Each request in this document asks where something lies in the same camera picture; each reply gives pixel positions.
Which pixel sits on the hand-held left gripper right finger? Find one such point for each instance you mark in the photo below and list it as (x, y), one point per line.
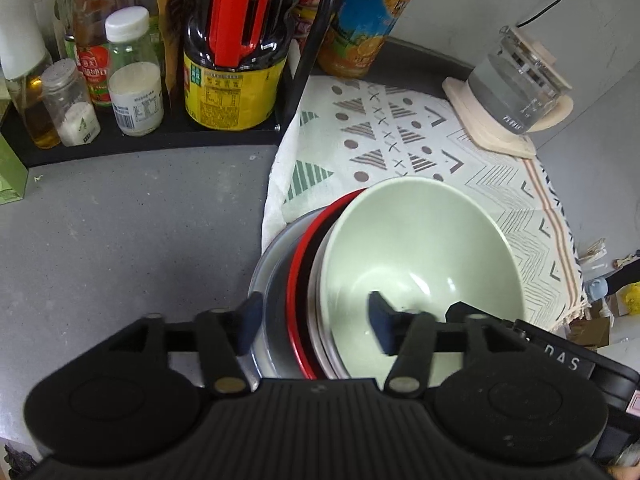
(382, 326)

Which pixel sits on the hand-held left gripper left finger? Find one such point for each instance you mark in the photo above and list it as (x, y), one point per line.
(250, 321)

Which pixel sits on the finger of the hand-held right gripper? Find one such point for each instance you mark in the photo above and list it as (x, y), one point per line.
(456, 311)

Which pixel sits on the grey metal bowl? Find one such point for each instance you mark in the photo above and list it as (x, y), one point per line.
(272, 300)

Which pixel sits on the red plate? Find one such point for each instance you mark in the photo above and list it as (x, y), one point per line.
(295, 285)

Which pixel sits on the pale green bowl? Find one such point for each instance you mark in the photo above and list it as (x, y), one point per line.
(415, 240)

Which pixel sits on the small cardboard box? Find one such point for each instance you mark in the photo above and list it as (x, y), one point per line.
(590, 332)

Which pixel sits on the yellow bag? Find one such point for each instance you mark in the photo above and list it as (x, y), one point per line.
(631, 300)

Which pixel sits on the small blue container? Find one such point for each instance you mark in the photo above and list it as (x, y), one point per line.
(597, 291)

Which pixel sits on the cream kettle base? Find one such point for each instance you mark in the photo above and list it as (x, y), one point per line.
(492, 137)

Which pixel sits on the patterned white cloth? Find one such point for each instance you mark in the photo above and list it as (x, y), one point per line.
(400, 130)

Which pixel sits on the black spice rack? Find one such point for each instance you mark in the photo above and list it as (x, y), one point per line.
(150, 142)

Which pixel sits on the dark soy sauce bottle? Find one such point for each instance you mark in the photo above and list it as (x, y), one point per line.
(230, 95)

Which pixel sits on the white-capped powder bottle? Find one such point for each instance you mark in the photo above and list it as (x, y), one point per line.
(135, 90)

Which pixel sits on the glass spice shaker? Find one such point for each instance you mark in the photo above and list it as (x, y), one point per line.
(75, 120)

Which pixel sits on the green carton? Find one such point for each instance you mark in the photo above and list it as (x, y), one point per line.
(10, 175)

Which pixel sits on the orange juice bottle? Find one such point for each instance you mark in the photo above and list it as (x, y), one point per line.
(365, 25)

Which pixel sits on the red-labelled sauce bottle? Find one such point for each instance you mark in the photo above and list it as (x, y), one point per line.
(92, 65)

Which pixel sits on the red drink can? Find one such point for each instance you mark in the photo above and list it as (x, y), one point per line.
(305, 15)

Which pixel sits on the brown seasoning packet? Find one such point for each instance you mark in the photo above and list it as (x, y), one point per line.
(172, 10)

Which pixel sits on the clear glass bottle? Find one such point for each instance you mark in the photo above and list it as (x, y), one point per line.
(62, 5)

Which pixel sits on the oil bottle with white top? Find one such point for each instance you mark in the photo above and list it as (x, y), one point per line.
(22, 25)

